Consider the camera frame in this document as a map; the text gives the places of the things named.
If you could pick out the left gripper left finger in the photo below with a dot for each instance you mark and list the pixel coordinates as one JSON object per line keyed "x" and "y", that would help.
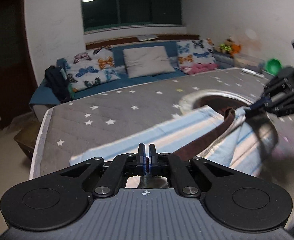
{"x": 119, "y": 170}

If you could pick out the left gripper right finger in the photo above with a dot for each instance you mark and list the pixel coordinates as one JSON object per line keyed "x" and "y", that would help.
{"x": 174, "y": 169}

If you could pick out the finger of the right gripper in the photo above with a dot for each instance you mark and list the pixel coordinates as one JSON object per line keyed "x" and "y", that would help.
{"x": 278, "y": 92}
{"x": 259, "y": 108}

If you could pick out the blue white striped shirt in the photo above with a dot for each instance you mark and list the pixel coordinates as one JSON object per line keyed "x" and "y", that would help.
{"x": 244, "y": 148}

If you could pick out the green plastic bowl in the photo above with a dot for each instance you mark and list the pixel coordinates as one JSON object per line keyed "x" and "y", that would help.
{"x": 273, "y": 66}

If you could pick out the colourful plush toys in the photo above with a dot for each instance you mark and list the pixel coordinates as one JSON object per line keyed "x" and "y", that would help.
{"x": 229, "y": 47}

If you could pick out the grey star pattern table cover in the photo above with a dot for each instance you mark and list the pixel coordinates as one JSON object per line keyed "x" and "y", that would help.
{"x": 73, "y": 128}

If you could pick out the pink cloth on sofa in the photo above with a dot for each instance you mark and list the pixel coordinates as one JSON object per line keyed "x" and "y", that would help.
{"x": 197, "y": 68}

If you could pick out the right butterfly print pillow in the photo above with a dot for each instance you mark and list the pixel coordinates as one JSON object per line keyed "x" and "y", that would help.
{"x": 193, "y": 52}

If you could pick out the butterfly print pillow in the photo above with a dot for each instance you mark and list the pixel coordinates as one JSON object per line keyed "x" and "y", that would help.
{"x": 91, "y": 68}
{"x": 193, "y": 52}

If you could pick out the low wooden stool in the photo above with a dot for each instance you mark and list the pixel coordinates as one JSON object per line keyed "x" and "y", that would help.
{"x": 26, "y": 138}

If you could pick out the left butterfly print pillow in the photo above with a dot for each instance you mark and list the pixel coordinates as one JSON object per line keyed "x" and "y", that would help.
{"x": 91, "y": 68}

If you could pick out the plain grey cushion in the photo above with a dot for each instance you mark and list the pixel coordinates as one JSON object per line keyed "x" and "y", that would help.
{"x": 147, "y": 61}

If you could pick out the blue cushioned sofa bench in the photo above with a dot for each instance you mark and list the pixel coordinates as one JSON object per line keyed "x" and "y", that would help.
{"x": 43, "y": 98}

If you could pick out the dark blue backpack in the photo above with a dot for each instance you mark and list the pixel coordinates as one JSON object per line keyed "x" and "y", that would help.
{"x": 57, "y": 80}

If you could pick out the dark wooden door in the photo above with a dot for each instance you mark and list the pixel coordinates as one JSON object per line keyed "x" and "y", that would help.
{"x": 17, "y": 79}

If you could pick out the dark green framed window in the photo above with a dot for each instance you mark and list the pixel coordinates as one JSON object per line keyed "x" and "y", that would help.
{"x": 99, "y": 14}

